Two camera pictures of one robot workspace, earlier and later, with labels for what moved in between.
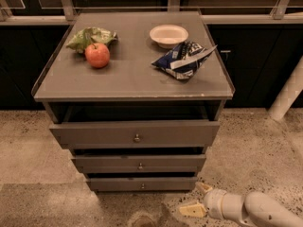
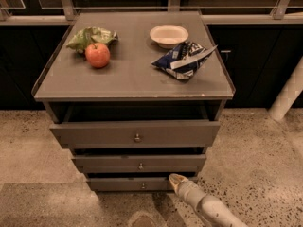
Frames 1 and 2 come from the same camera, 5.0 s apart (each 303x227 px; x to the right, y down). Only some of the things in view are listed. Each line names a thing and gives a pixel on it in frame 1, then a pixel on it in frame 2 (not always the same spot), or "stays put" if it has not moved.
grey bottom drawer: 141,183 stays put
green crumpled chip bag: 92,35 stays put
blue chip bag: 185,60 stays put
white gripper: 213,201 to 188,190
